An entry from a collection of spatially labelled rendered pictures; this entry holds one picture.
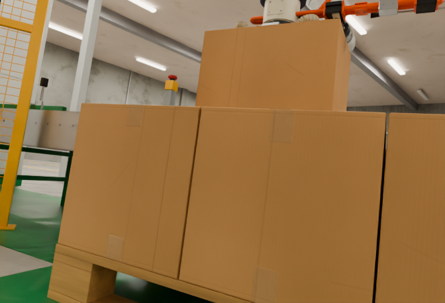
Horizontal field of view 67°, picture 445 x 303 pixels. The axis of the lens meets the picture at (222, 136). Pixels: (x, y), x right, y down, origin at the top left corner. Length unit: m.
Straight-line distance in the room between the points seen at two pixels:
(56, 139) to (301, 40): 1.23
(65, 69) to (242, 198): 12.62
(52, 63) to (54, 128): 11.24
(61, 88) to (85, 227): 12.14
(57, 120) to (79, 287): 1.02
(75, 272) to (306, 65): 1.05
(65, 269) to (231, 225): 0.50
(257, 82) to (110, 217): 0.82
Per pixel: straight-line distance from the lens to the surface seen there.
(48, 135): 1.90
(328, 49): 1.40
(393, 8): 1.62
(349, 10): 1.65
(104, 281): 1.04
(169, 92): 2.47
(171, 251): 0.83
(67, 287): 1.06
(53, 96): 12.94
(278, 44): 1.46
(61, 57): 13.22
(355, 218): 0.69
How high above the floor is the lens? 0.40
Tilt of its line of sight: 6 degrees up
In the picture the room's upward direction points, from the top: 7 degrees clockwise
